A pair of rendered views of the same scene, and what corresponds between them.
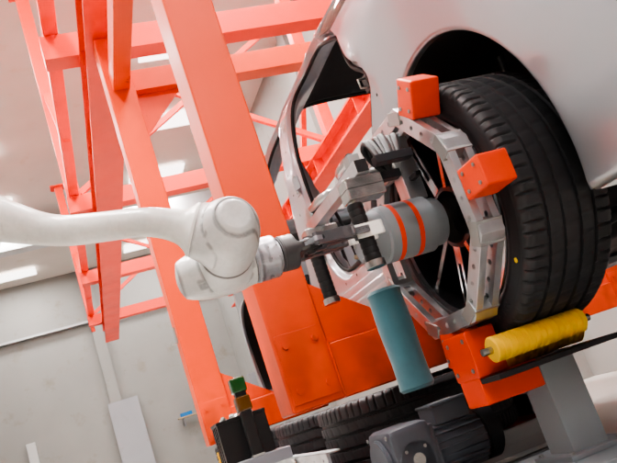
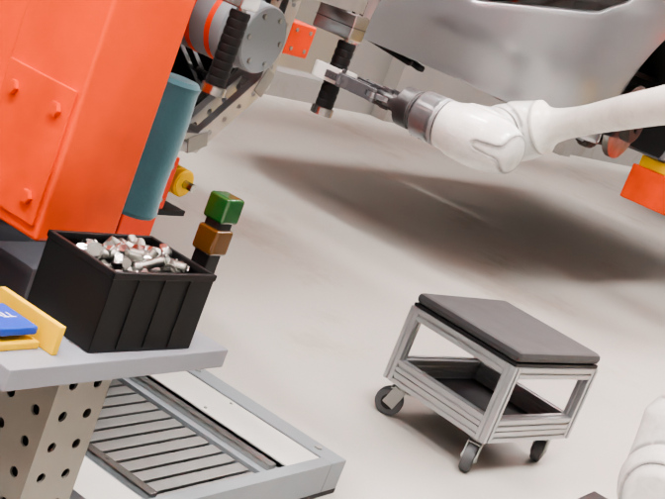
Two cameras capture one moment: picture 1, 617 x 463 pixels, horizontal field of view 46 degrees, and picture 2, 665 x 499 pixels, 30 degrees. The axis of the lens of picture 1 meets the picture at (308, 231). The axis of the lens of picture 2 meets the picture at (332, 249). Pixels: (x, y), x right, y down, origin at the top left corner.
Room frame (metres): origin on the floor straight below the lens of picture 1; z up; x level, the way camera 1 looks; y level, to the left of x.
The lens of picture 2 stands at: (2.99, 1.77, 1.02)
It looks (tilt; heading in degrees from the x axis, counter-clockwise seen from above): 12 degrees down; 229
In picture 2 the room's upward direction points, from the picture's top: 21 degrees clockwise
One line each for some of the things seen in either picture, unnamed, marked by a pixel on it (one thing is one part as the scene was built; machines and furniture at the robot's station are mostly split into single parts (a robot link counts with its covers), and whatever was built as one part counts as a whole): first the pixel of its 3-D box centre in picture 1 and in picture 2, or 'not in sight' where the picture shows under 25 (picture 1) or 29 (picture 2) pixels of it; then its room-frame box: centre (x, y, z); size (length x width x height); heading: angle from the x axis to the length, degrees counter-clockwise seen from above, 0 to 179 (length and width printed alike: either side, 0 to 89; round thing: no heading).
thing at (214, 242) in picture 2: (242, 403); (212, 239); (1.96, 0.31, 0.59); 0.04 x 0.04 x 0.04; 19
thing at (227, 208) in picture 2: (237, 385); (224, 207); (1.96, 0.31, 0.64); 0.04 x 0.04 x 0.04; 19
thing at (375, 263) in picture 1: (364, 233); (334, 76); (1.53, -0.11, 0.83); 0.04 x 0.04 x 0.16
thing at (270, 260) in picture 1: (265, 258); (430, 117); (1.45, 0.10, 0.83); 0.09 x 0.06 x 0.09; 19
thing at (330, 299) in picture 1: (322, 275); (227, 49); (1.85, 0.00, 0.83); 0.04 x 0.04 x 0.16
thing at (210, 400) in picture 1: (157, 230); not in sight; (3.97, 0.81, 1.75); 0.19 x 0.19 x 2.45; 19
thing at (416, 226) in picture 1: (398, 231); (223, 22); (1.74, -0.21, 0.85); 0.21 x 0.14 x 0.14; 109
